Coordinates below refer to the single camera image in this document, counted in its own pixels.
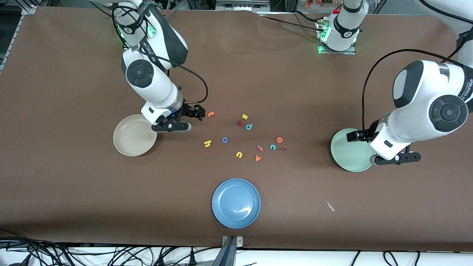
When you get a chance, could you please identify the beige brown plate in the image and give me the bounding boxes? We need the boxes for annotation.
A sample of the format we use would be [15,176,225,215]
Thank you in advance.
[113,114,158,157]

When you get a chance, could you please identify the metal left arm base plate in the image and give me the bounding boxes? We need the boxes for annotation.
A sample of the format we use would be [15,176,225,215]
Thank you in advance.
[318,20,357,55]

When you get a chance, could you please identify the pale green plate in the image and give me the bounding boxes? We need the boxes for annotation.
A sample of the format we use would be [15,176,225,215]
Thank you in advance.
[330,128,376,173]

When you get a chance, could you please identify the black looped floor cables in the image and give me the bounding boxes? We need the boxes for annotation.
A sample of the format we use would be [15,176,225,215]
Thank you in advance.
[347,250,422,266]

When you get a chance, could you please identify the grey power strip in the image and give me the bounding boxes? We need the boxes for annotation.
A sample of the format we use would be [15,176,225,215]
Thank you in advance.
[215,0,270,11]

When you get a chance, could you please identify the aluminium frame profile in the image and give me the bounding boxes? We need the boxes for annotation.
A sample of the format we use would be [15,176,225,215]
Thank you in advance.
[0,4,37,74]

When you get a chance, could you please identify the tangled black cables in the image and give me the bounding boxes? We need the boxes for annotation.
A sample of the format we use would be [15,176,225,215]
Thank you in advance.
[0,229,156,266]

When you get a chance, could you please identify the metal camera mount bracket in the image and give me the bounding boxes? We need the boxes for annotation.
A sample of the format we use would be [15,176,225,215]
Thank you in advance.
[222,236,244,266]

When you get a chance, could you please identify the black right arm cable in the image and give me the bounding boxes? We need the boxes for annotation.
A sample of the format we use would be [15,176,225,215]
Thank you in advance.
[111,4,208,104]

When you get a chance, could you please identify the black base cable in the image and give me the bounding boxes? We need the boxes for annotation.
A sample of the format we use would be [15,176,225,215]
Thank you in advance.
[263,16,324,30]
[294,10,326,23]

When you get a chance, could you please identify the brown paper table cover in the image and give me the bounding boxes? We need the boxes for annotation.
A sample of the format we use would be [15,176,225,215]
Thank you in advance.
[0,7,473,252]

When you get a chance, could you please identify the blue plate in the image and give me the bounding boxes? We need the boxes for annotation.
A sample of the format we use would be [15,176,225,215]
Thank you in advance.
[212,178,261,229]

